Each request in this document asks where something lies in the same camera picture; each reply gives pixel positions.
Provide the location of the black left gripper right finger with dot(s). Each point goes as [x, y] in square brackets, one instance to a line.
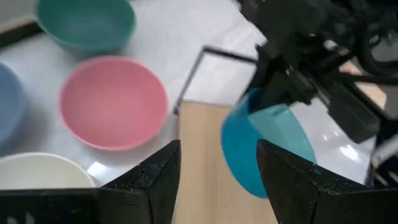
[298, 193]

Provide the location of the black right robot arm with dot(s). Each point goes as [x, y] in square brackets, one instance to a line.
[367, 31]

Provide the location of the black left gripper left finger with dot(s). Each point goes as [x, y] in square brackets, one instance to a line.
[140, 193]

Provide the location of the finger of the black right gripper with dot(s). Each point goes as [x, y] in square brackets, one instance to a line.
[276, 93]
[262, 71]

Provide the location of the white bowl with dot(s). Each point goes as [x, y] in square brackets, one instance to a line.
[40, 172]

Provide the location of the cyan blue bowl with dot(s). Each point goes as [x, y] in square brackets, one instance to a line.
[239, 146]

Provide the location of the teal bowl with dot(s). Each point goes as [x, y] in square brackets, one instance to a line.
[87, 28]

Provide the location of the slate blue bowl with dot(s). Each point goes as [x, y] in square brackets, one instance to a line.
[9, 102]

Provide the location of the wooden dish rack tray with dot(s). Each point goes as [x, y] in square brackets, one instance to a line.
[202, 155]

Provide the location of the light pink bowl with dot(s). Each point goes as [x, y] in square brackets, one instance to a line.
[112, 102]

